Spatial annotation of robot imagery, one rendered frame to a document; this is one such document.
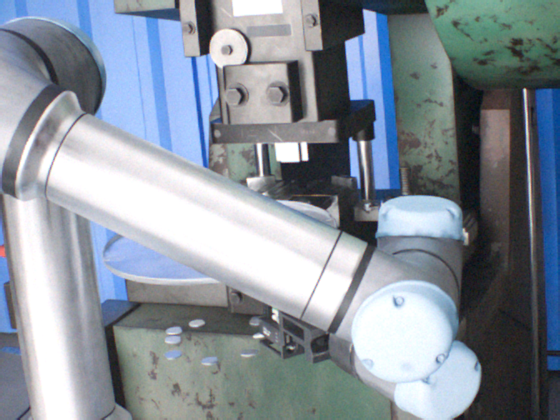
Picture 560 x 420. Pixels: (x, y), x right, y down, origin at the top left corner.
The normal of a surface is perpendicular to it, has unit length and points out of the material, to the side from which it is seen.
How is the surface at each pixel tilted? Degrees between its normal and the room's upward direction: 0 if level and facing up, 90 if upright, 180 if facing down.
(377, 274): 50
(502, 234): 73
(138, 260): 2
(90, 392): 91
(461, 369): 93
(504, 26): 136
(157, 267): 2
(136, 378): 90
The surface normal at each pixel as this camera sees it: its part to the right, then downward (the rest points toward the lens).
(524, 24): -0.19, 0.88
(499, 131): -0.39, -0.02
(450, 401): 0.50, 0.22
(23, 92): 0.18, -0.56
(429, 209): -0.01, -0.97
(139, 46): -0.38, 0.27
